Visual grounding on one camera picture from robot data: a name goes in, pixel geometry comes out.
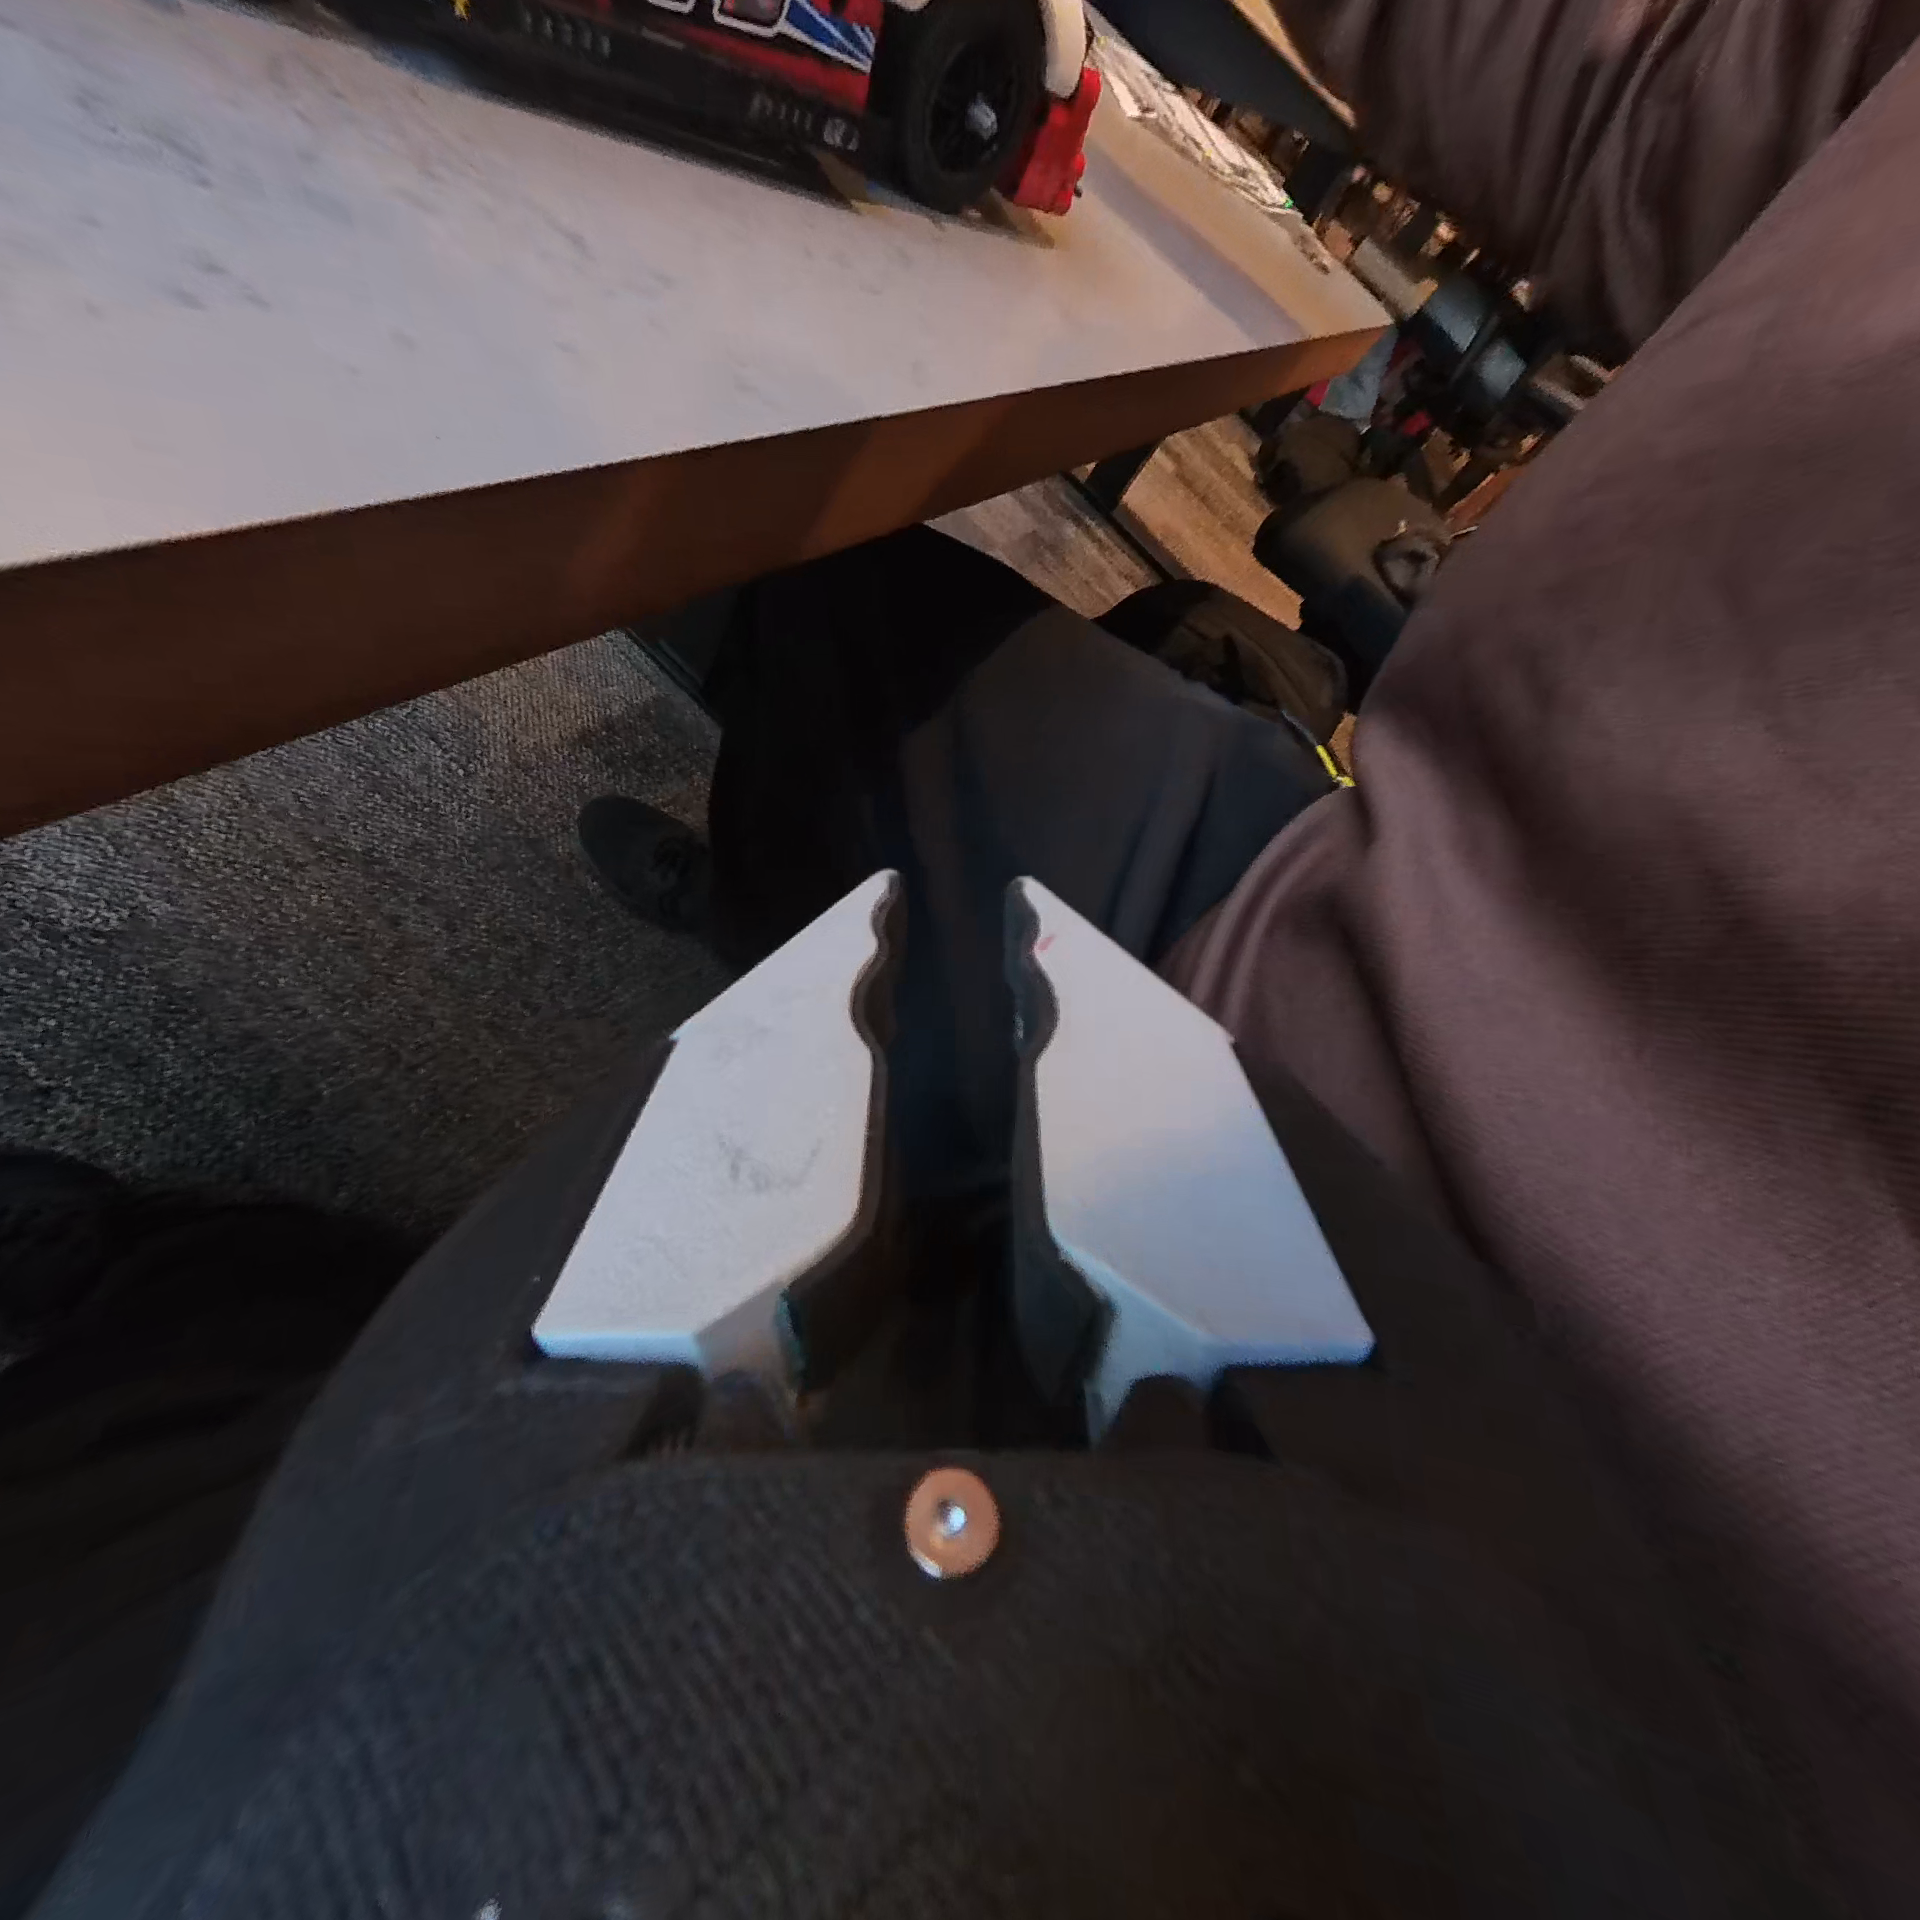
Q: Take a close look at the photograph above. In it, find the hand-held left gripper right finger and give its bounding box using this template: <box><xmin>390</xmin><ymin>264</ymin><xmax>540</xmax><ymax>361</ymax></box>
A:
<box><xmin>1009</xmin><ymin>879</ymin><xmax>1374</xmax><ymax>1443</ymax></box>

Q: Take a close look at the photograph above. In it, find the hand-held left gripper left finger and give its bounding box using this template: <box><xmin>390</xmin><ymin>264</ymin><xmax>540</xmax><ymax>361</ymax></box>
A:
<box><xmin>536</xmin><ymin>874</ymin><xmax>905</xmax><ymax>1420</ymax></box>

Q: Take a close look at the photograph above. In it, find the toy brick race car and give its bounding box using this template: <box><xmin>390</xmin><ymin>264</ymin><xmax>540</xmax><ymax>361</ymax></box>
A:
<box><xmin>322</xmin><ymin>0</ymin><xmax>1105</xmax><ymax>219</ymax></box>

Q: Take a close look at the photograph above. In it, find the person's dark shoe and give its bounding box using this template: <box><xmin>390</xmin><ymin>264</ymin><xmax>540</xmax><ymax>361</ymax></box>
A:
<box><xmin>577</xmin><ymin>796</ymin><xmax>722</xmax><ymax>939</ymax></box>

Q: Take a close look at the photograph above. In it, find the black office chair base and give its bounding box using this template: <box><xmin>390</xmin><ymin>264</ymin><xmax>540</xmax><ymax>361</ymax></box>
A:
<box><xmin>1254</xmin><ymin>269</ymin><xmax>1614</xmax><ymax>677</ymax></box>

